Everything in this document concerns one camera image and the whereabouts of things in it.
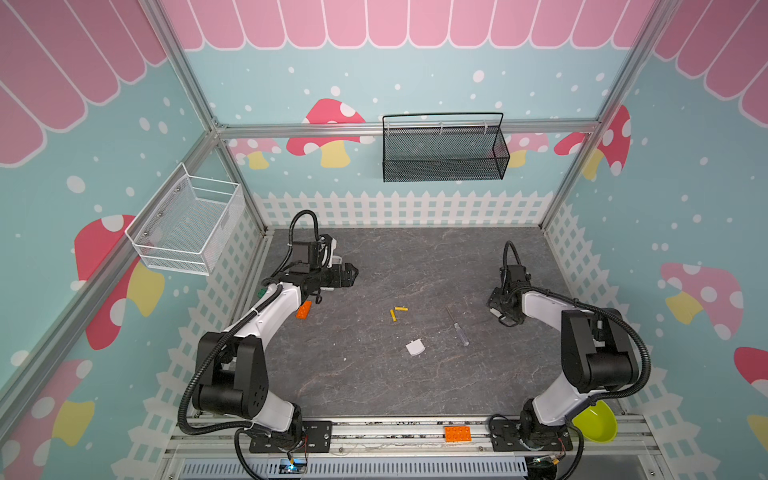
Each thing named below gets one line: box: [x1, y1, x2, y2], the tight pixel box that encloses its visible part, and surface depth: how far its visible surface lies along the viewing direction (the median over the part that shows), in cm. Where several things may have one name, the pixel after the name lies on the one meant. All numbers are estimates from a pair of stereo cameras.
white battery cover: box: [405, 338, 426, 356], surface depth 91 cm
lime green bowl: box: [572, 400, 618, 444], surface depth 76 cm
